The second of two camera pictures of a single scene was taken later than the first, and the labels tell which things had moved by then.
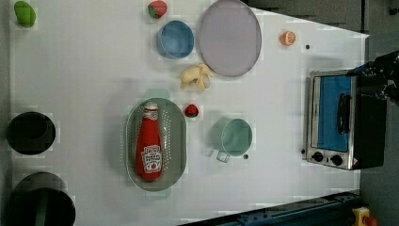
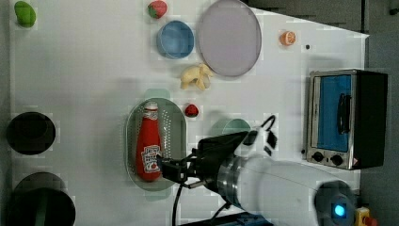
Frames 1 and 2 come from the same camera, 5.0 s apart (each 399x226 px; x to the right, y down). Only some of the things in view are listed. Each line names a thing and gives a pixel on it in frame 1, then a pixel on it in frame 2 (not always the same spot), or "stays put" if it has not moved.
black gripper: [383, 72] to [209, 154]
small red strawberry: [191, 110] stays put
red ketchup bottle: [150, 145] stays put
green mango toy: [24, 14] stays put
